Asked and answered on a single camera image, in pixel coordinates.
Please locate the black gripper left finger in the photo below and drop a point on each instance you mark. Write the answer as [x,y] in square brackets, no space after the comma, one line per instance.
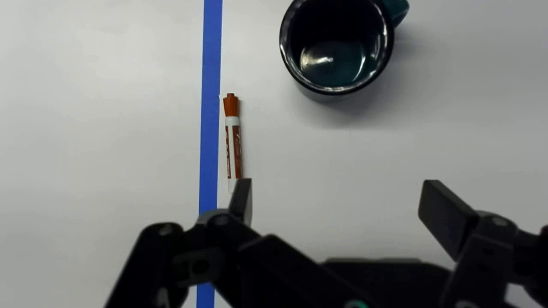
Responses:
[250,268]

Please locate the blue tape strip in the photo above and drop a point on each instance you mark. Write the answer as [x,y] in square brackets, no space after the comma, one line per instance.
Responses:
[211,103]

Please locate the dark teal ceramic mug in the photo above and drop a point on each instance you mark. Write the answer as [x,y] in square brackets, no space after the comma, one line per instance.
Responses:
[336,52]

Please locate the orange marker with white band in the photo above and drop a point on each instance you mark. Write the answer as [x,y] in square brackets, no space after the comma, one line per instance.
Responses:
[233,143]

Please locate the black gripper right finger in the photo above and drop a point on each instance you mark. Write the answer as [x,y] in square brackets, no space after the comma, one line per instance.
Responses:
[480,246]

